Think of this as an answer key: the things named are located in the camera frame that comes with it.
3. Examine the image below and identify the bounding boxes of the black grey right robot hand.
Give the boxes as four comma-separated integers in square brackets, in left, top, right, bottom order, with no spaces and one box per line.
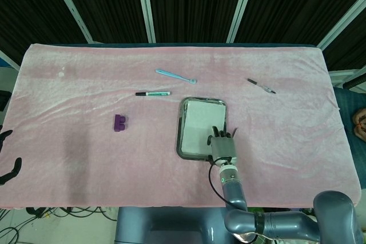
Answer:
[206,125,238,165]

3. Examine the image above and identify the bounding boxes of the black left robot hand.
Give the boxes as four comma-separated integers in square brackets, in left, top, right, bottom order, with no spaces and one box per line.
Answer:
[0,125,23,186]

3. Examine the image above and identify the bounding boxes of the white paper sheet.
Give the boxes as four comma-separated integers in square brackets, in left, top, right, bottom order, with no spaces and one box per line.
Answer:
[181,100,225,155]

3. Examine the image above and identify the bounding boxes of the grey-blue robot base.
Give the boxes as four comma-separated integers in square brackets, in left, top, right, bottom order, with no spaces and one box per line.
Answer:
[114,206,238,244]

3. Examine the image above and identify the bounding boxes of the metal tray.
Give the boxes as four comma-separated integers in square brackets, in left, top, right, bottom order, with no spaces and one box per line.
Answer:
[174,97,230,162]

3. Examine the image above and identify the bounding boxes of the clear black ballpoint pen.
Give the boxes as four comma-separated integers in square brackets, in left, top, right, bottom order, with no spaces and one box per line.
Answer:
[246,77,277,95]

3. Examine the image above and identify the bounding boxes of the light blue toothbrush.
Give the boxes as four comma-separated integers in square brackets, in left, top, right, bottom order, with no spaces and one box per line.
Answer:
[155,69,198,85]

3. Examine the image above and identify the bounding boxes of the green white marker pen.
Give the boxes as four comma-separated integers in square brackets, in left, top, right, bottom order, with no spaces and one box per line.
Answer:
[135,90,172,97]

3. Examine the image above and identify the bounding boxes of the pink velvet table cloth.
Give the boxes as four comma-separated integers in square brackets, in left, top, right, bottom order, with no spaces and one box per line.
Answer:
[0,43,361,210]

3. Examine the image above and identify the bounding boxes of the purple plastic block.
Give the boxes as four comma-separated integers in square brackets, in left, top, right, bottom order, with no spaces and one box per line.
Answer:
[113,114,129,133]

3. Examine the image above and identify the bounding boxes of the teal padded bench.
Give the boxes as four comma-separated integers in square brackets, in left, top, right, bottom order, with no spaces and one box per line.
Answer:
[333,86,366,209]

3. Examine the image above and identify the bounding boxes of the pink skin-coloured model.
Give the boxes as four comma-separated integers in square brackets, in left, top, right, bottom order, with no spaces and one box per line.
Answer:
[351,108,366,142]

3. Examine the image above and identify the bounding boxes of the black ribbed bar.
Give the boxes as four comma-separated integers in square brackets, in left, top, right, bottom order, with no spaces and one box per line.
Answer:
[343,75,366,91]

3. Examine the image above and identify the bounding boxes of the black ribbed partition panel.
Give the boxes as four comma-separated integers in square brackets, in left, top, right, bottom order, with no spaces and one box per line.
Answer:
[145,0,247,44]
[55,0,151,44]
[0,0,89,69]
[234,0,366,46]
[323,9,366,72]

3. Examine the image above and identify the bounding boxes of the black robot wrist cable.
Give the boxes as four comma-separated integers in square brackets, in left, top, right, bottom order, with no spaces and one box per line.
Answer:
[208,157,258,243]

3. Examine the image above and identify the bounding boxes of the black floor cable bundle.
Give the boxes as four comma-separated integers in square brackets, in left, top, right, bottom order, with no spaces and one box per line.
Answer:
[0,206,118,244]

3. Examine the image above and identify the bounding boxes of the white partition frame post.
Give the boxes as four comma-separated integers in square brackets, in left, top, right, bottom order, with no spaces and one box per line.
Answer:
[0,49,21,71]
[45,0,95,44]
[316,0,366,50]
[134,0,157,43]
[227,0,260,43]

